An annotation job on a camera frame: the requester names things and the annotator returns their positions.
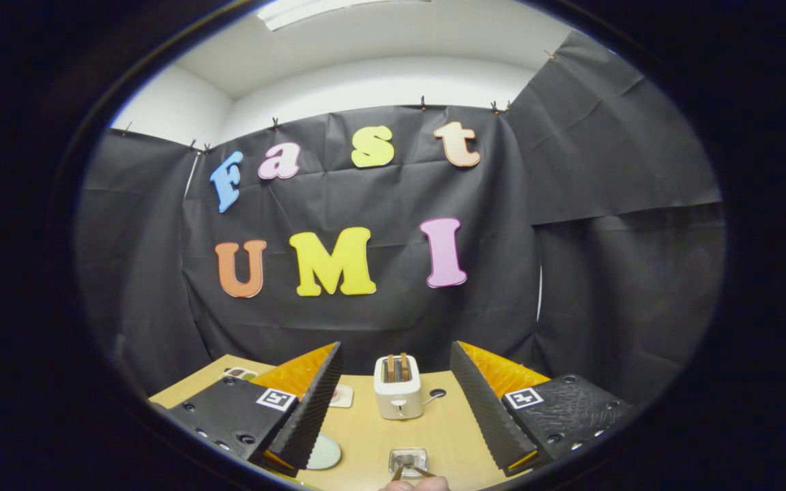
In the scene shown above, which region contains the light green plate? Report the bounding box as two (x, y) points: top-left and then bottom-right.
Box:
(306, 432), (343, 471)

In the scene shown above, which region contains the white toaster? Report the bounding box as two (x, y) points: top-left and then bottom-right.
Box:
(373, 355), (425, 421)

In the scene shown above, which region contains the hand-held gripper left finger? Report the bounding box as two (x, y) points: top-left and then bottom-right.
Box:
(158, 341), (344, 478)

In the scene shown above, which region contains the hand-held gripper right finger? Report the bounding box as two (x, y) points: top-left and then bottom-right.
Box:
(449, 340), (636, 478)

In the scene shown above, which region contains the black backdrop cloth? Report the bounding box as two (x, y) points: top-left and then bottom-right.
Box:
(76, 31), (727, 410)

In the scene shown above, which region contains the metal wire basket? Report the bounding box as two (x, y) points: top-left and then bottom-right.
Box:
(388, 447), (430, 478)

